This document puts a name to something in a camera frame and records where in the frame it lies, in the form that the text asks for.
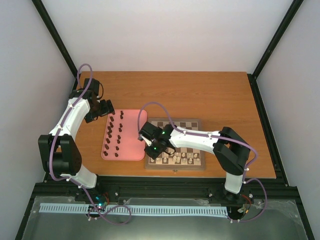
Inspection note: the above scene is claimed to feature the pink plastic tray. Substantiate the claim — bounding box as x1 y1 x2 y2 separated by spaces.
101 109 147 161

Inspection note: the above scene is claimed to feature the light blue cable duct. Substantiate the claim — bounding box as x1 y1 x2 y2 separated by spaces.
39 203 228 218

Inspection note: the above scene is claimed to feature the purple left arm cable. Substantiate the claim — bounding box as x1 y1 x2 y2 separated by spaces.
48 62 133 226

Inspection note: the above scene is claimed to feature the wooden chess board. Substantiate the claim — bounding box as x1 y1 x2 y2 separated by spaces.
145 118 206 172

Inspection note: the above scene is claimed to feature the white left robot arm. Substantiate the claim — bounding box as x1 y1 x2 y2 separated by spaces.
38 78 115 202

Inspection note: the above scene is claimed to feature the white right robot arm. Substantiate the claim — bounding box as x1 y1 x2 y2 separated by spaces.
138 122 250 194

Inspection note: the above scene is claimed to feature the black aluminium frame rail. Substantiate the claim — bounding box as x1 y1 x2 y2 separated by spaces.
86 71 302 205

